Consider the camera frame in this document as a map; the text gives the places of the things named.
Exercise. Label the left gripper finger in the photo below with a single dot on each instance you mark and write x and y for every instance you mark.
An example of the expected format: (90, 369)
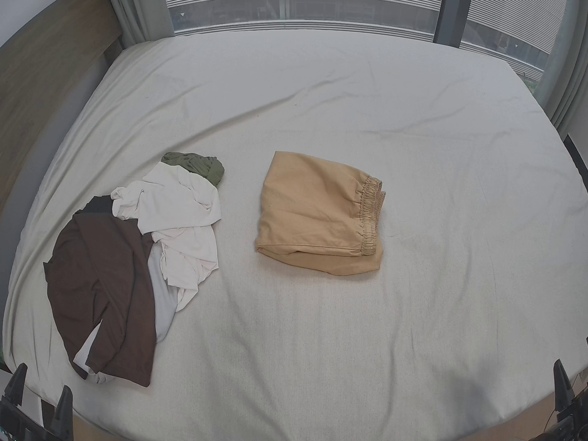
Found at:
(65, 414)
(16, 386)

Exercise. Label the black garment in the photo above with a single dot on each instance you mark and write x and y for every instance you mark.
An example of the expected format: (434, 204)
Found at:
(99, 205)

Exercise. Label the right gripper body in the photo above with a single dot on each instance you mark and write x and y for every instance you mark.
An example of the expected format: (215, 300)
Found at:
(574, 425)

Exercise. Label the window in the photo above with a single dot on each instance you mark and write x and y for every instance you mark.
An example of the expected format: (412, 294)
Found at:
(298, 12)

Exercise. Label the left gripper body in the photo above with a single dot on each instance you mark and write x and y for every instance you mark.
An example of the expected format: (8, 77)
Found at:
(18, 425)

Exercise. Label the green garment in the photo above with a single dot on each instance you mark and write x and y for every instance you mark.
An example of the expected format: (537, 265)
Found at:
(202, 166)

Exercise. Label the bed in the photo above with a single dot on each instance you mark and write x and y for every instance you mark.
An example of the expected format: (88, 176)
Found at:
(344, 108)

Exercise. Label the grey-green curtain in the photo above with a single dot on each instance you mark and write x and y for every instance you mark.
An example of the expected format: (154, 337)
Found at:
(138, 7)
(569, 62)

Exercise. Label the cream garment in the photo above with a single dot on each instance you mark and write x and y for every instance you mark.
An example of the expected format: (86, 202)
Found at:
(174, 200)

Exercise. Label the tan shorts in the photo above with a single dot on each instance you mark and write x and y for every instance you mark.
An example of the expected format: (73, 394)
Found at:
(312, 209)

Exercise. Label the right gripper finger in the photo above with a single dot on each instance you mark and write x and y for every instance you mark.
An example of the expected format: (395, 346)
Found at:
(563, 391)

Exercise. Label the brown garment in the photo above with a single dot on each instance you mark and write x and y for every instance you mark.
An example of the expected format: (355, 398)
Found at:
(92, 283)

